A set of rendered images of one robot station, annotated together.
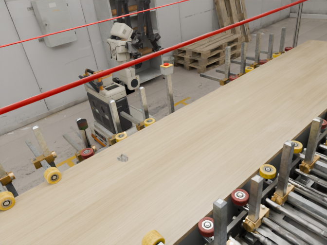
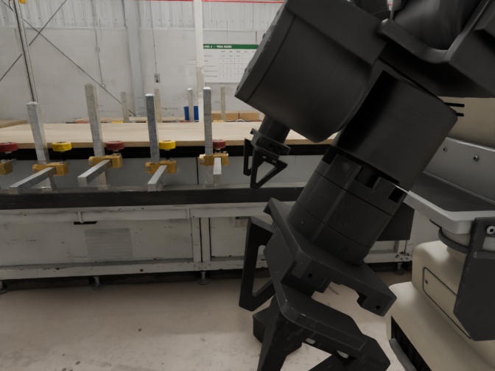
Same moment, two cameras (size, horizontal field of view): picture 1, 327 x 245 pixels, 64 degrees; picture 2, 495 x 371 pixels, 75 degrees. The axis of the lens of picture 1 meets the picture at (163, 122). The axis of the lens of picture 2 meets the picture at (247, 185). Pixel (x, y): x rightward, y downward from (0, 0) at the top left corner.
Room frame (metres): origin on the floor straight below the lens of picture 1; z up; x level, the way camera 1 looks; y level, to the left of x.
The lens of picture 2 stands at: (3.52, 0.26, 1.18)
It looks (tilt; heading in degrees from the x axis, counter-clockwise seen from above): 18 degrees down; 212
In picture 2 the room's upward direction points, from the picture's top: straight up
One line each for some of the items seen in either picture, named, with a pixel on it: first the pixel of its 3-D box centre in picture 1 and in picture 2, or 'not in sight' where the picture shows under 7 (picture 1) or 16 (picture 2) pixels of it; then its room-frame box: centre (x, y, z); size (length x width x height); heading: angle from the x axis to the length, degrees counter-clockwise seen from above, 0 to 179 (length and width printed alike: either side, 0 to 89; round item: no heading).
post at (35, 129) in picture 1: (48, 158); not in sight; (1.31, 0.73, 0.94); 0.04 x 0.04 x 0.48; 36
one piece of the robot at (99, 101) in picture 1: (110, 100); not in sight; (2.77, 0.58, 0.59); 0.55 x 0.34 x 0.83; 36
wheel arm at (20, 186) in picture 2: (259, 60); (43, 174); (2.84, -1.19, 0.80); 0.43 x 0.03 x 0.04; 36
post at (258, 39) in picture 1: (257, 55); (97, 138); (2.64, -1.08, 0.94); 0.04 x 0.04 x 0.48; 36
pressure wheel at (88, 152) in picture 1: (88, 157); not in sight; (1.37, 0.52, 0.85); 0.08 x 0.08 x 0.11
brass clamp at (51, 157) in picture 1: (45, 159); not in sight; (1.29, 0.75, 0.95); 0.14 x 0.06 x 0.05; 126
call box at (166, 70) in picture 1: (167, 69); not in sight; (1.91, -0.08, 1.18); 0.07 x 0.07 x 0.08; 36
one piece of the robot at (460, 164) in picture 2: (130, 57); (442, 214); (2.99, 0.27, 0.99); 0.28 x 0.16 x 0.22; 36
